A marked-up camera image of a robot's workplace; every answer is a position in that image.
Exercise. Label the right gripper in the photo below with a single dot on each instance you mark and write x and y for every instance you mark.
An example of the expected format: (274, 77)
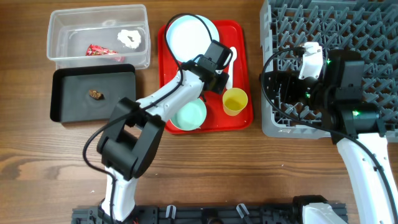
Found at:
(290, 78)

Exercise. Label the white crumpled tissue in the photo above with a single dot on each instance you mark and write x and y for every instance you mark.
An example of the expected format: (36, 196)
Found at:
(130, 38)

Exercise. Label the clear plastic bin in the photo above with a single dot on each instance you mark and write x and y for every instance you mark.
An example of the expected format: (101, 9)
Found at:
(71, 31)

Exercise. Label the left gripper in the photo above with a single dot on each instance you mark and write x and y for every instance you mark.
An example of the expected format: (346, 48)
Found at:
(220, 86)

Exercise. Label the light blue plate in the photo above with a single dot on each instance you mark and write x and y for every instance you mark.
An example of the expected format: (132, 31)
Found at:
(188, 37)

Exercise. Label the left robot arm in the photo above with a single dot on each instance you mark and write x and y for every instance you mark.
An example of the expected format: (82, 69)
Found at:
(129, 142)

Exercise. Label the white plastic spoon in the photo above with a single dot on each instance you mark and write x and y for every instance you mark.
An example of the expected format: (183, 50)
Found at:
(229, 83)

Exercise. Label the grey dishwasher rack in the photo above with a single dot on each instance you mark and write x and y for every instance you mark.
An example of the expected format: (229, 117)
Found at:
(367, 27)

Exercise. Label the black tray bin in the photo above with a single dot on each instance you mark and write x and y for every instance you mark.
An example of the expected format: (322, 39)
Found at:
(70, 101)

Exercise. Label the green bowl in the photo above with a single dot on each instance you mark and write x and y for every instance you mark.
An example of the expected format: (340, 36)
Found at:
(191, 116)

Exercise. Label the yellow plastic cup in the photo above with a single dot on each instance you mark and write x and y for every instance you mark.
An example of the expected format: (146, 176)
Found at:
(234, 101)

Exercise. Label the red plastic tray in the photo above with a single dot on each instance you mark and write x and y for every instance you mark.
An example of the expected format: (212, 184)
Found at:
(231, 35)

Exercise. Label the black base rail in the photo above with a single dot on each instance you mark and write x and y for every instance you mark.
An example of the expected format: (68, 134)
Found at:
(315, 207)

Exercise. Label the red snack wrapper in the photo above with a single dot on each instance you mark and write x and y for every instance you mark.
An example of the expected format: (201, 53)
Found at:
(96, 50)

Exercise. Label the brown food scrap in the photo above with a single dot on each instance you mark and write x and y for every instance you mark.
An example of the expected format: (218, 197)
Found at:
(96, 95)

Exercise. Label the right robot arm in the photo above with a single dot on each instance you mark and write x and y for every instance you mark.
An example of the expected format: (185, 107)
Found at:
(332, 86)

